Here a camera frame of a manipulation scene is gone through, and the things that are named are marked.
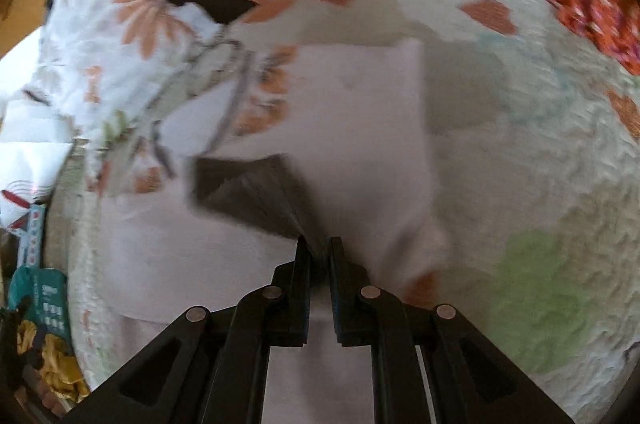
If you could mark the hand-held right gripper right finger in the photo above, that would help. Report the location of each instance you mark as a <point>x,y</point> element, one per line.
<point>337,284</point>

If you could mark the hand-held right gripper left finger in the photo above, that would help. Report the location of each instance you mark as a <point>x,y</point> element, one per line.
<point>301,274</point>

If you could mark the pale pink garment dark trim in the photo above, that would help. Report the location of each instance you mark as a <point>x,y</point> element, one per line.
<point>350,128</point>

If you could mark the heart print quilt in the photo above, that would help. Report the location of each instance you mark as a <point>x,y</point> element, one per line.
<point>550,153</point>

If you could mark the teal packet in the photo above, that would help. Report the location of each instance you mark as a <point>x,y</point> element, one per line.
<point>45,299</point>

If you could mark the yellow cloth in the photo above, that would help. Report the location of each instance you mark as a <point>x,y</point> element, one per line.
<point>55,369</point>

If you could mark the white floral pillow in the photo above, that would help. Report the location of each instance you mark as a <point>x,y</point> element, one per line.
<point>125,43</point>

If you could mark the white printed bag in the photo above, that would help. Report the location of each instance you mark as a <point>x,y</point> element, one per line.
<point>30,153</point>

